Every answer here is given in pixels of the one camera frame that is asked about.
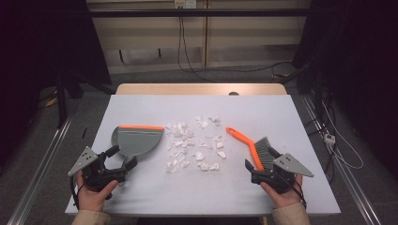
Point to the pile of white paper scraps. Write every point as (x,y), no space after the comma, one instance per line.
(181,143)

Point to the small black floor object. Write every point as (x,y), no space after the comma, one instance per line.
(84,132)

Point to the person's left hand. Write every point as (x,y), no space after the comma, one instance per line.
(92,200)

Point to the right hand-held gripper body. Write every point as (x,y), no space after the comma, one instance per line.
(281,176)

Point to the white power strip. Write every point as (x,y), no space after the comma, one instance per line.
(329,139)

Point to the orange brush with grey bristles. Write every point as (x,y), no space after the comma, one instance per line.
(250,145)

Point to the aluminium floor rail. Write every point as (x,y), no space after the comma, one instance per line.
(37,178)
(347,175)

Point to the grey dustpan with orange edge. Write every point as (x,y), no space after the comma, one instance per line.
(137,140)

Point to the white wall socket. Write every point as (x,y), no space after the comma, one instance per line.
(185,3)

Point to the black metal stand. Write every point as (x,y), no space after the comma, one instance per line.
(61,100)

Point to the person's right hand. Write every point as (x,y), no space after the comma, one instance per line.
(286,199)

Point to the light wooden table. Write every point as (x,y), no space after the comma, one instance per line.
(187,89)

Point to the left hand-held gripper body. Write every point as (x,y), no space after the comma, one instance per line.
(94,175)

